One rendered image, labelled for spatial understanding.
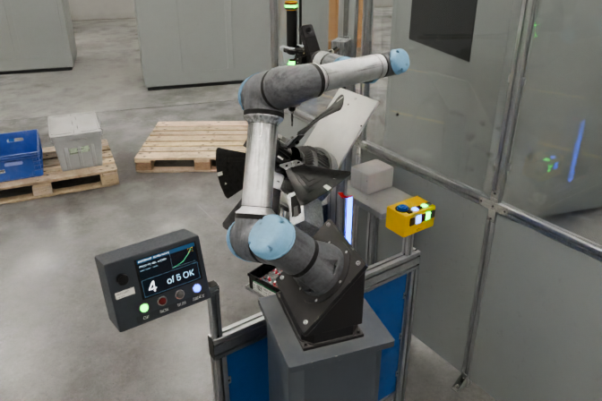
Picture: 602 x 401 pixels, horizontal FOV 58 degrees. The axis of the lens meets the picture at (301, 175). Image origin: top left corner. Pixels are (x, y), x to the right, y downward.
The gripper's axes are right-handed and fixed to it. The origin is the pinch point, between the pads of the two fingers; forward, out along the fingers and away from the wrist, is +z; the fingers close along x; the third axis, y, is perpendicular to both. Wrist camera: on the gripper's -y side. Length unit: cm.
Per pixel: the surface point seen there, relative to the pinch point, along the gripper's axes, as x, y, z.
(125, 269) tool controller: -78, 41, -43
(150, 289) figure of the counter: -74, 48, -45
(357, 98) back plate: 42, 29, 9
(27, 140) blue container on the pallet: -51, 135, 352
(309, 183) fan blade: -5, 46, -20
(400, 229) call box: 21, 63, -42
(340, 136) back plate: 30, 43, 6
